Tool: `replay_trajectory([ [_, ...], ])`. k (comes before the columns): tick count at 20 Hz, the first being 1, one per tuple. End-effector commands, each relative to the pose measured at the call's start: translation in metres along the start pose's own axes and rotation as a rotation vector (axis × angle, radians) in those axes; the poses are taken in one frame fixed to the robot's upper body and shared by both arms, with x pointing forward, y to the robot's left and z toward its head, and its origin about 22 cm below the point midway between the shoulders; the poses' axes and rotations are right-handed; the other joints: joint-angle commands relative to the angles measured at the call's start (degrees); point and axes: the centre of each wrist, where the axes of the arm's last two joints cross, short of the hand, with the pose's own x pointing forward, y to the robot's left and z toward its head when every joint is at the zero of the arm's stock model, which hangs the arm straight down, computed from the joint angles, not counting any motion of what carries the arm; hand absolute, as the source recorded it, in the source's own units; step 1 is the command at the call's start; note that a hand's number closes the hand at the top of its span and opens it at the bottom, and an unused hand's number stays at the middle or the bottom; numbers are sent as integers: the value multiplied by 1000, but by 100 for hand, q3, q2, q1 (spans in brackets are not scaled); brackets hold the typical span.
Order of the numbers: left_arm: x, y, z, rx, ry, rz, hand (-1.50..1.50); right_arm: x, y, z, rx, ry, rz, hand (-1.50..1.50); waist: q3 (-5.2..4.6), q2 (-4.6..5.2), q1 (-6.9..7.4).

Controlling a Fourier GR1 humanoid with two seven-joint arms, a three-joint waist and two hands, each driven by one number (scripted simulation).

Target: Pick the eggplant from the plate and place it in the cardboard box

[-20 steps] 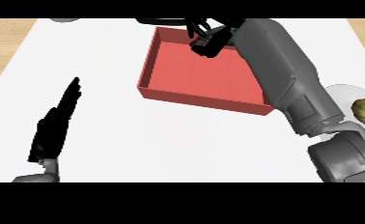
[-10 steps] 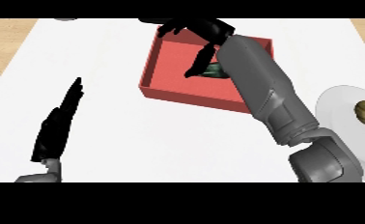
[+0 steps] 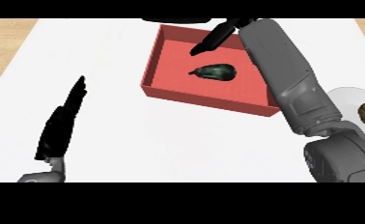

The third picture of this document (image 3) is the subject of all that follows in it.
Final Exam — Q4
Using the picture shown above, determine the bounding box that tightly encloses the white round plate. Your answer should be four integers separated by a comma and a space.
326, 86, 365, 129

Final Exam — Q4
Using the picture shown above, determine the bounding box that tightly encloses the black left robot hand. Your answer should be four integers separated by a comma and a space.
34, 74, 89, 162

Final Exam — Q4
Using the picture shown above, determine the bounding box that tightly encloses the red cardboard box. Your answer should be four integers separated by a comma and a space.
140, 23, 282, 118

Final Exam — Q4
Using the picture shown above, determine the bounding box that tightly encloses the brown round food item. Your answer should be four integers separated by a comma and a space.
356, 102, 365, 123

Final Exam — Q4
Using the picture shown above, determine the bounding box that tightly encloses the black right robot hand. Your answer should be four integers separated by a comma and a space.
188, 17, 261, 57

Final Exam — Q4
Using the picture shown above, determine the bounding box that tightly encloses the black flat object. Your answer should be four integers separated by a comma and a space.
140, 17, 214, 25

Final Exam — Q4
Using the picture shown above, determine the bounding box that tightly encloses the dark green eggplant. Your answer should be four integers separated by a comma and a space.
186, 63, 238, 82

